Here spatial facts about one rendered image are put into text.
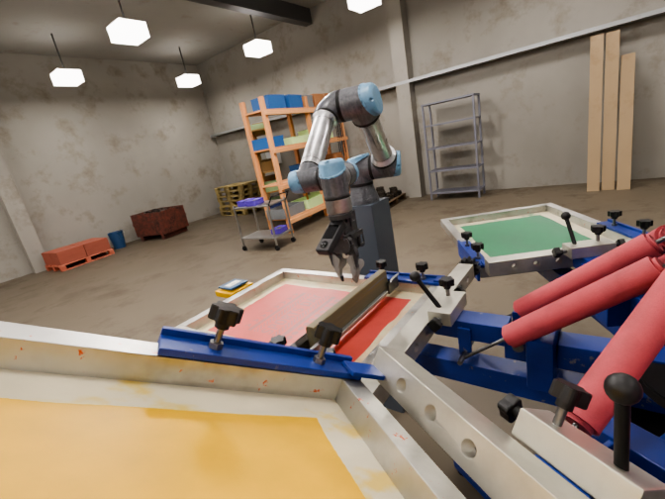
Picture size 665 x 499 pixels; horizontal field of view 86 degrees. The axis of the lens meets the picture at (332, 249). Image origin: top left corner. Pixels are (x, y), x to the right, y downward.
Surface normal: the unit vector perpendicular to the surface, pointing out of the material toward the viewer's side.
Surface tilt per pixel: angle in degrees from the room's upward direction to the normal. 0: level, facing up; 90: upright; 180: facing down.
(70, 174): 90
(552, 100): 90
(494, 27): 90
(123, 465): 32
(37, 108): 90
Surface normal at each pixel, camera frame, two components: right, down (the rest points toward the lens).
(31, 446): 0.33, -0.94
